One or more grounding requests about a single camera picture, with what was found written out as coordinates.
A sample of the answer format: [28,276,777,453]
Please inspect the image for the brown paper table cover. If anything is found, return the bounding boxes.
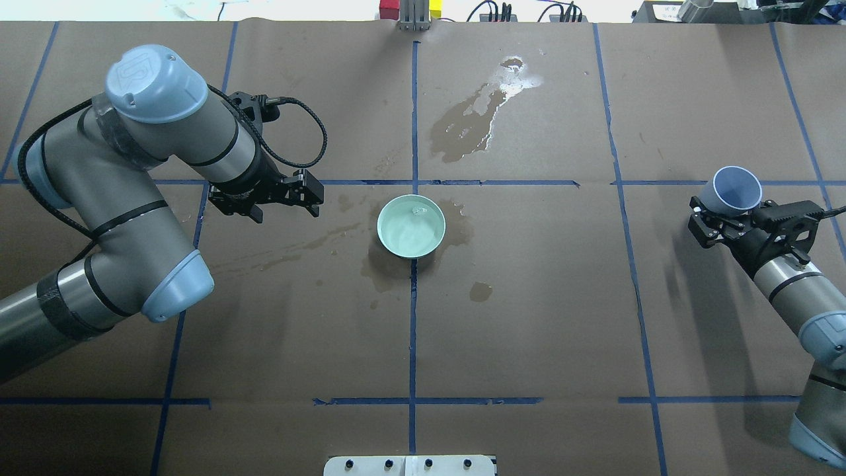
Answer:
[2,19,844,475]

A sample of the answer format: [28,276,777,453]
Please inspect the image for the white camera pole with base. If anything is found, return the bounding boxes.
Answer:
[323,454,498,475]

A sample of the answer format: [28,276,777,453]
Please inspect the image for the yellow toy block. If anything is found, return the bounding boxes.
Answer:
[428,0,443,19]

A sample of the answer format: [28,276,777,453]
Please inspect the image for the red toy block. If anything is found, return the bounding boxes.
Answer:
[378,0,400,20]

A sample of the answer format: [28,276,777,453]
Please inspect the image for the light blue plastic cup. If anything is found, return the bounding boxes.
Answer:
[697,165,763,217]

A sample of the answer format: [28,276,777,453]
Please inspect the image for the aluminium frame post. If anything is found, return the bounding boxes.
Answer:
[397,0,432,31]

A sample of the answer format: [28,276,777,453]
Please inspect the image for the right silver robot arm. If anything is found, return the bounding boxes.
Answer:
[688,196,845,470]

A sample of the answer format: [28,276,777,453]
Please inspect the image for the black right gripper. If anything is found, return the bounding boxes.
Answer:
[687,196,827,278]

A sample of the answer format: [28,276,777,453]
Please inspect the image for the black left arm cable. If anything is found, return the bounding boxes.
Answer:
[205,83,328,169]

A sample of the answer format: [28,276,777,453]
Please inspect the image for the metal cylinder can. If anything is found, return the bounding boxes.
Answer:
[677,0,715,24]

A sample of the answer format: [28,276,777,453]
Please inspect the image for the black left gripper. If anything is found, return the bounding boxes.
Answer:
[208,169,325,225]

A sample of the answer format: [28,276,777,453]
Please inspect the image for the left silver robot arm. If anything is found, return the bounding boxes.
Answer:
[1,44,325,382]

